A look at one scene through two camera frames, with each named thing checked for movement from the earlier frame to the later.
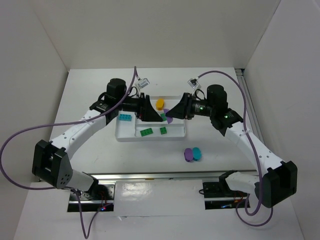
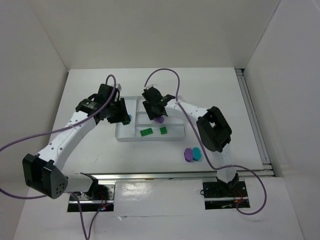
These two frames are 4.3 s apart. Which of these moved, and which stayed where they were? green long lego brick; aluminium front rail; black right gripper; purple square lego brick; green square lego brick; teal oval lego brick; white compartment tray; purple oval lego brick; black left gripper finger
Moved: purple square lego brick; black right gripper; black left gripper finger
Stayed: white compartment tray; teal oval lego brick; green square lego brick; aluminium front rail; purple oval lego brick; green long lego brick
